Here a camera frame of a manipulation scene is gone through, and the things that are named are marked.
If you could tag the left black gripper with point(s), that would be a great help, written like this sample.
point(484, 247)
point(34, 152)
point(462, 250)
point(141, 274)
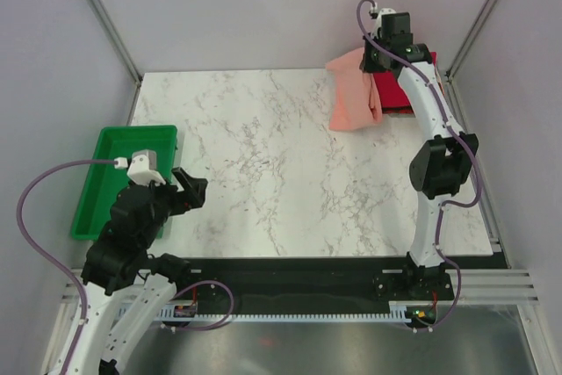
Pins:
point(194, 188)

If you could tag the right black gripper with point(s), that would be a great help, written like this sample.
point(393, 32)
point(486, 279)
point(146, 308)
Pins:
point(367, 65)

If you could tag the pink t shirt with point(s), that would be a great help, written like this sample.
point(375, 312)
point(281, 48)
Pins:
point(357, 101)

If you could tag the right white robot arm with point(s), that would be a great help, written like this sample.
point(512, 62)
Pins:
point(447, 154)

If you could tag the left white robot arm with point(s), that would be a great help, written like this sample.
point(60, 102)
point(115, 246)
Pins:
point(122, 287)

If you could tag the folded red t shirt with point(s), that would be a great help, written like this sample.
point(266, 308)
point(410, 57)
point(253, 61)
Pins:
point(384, 91)

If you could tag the green plastic tray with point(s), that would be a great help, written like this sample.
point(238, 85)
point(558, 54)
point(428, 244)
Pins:
point(103, 182)

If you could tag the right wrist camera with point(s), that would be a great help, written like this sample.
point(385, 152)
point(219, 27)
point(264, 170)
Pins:
point(376, 15)

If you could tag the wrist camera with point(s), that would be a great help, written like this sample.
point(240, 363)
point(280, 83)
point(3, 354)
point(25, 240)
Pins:
point(376, 15)
point(142, 169)

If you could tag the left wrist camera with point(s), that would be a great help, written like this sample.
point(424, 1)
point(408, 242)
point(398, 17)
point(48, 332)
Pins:
point(142, 169)

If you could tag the right aluminium frame post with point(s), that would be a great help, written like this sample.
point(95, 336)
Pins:
point(478, 24)

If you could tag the aluminium frame post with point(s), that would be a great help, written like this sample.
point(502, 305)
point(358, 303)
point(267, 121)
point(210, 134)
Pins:
point(112, 34)
point(478, 24)

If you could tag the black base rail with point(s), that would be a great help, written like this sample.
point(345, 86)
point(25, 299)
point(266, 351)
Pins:
point(220, 285)

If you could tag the left aluminium frame post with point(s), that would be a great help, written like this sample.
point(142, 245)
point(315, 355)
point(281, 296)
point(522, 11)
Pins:
point(112, 34)

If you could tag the white slotted cable duct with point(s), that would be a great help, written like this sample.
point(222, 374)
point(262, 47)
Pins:
point(172, 313)

